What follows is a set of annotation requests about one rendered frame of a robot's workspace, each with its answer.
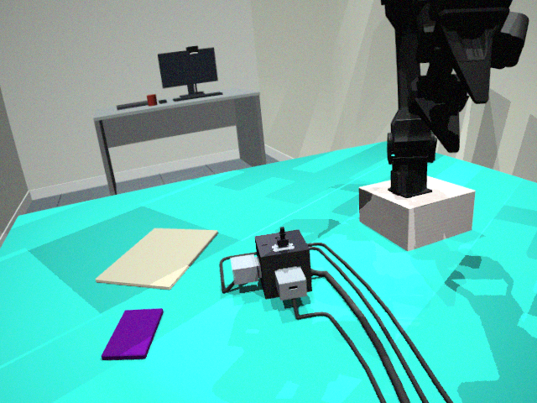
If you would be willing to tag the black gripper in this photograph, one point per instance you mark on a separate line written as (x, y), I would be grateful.
(453, 34)

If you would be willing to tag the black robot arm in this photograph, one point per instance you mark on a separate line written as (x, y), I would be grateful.
(411, 141)

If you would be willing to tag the purple flat rectangular slab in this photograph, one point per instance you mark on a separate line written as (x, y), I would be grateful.
(133, 335)

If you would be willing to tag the beige flat rectangular board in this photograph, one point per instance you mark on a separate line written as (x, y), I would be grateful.
(159, 259)

